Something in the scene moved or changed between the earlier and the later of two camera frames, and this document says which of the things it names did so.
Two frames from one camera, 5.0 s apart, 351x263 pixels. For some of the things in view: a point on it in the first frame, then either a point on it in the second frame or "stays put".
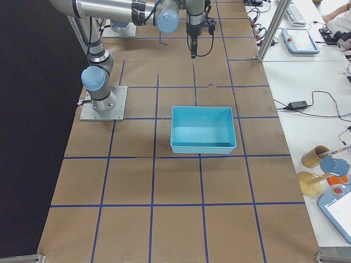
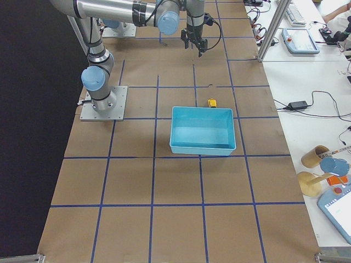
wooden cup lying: x=311 y=159 stays put
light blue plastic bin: x=202 y=130 stays put
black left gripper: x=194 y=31 → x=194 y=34
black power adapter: x=298 y=104 stays put
